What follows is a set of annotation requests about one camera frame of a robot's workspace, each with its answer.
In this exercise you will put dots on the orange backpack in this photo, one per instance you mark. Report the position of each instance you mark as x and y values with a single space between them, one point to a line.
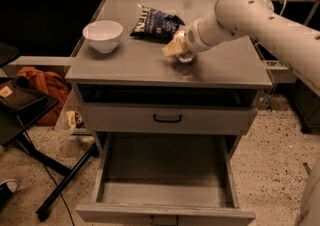
52 84

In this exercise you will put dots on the black folding table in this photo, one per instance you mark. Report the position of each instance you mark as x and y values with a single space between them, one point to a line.
14 122

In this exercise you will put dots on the black and white shoe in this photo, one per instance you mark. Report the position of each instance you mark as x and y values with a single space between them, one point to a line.
7 189

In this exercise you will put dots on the clear plastic snack bag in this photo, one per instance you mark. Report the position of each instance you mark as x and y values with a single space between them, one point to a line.
70 121

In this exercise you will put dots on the grey drawer cabinet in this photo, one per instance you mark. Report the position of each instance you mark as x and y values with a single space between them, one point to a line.
137 73

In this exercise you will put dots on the closed grey top drawer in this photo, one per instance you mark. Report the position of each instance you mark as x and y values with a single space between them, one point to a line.
166 119

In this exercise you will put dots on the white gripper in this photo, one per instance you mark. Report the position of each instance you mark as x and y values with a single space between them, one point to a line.
192 39

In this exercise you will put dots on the blue chip bag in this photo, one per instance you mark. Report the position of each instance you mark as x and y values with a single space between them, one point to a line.
156 23

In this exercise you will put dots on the white ceramic bowl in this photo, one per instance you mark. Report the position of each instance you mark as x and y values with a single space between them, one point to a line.
103 36

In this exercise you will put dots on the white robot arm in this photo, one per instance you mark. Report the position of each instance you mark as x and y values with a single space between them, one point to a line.
295 45

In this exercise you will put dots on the open grey middle drawer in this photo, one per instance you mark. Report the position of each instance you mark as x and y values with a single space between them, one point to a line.
165 180

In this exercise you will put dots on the black tool on floor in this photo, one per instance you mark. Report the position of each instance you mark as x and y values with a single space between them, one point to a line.
307 168

